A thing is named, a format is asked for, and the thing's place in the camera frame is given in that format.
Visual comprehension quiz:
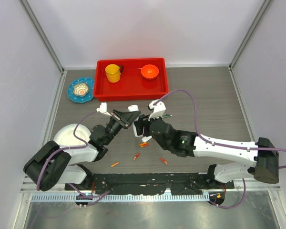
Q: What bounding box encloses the orange bowl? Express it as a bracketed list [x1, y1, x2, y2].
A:
[141, 64, 159, 80]

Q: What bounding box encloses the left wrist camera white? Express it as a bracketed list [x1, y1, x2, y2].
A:
[96, 102, 112, 117]

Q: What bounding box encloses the white paper plate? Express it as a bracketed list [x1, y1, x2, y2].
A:
[53, 124, 90, 146]

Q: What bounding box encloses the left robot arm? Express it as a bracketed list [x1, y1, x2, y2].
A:
[23, 109, 141, 191]

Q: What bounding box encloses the blue dotted plate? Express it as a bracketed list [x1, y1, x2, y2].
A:
[67, 77, 95, 104]

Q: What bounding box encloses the white remote control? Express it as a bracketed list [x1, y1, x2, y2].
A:
[127, 104, 140, 137]

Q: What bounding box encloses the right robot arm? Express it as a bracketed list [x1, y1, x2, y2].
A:
[133, 115, 279, 188]

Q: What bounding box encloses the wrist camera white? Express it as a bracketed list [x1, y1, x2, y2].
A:
[148, 100, 166, 121]
[96, 102, 112, 117]

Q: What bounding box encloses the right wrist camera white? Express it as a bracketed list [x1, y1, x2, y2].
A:
[148, 100, 166, 121]

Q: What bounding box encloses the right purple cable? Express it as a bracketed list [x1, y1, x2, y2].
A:
[154, 89, 286, 209]

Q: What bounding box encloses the yellow mug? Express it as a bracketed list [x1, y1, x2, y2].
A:
[105, 64, 124, 83]

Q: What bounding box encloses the white slotted cable duct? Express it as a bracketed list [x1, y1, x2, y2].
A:
[31, 192, 209, 202]

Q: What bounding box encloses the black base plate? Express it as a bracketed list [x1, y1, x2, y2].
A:
[75, 173, 235, 196]

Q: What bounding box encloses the aluminium frame rail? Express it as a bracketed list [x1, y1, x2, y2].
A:
[20, 176, 281, 193]

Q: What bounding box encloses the white battery cover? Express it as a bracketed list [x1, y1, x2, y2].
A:
[142, 136, 152, 142]

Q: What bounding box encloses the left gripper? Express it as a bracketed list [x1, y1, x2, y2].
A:
[103, 109, 140, 146]

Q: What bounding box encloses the red plastic tray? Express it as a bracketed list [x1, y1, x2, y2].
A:
[93, 58, 169, 102]

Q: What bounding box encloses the small patterned bowl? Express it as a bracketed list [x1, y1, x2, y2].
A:
[73, 83, 89, 97]

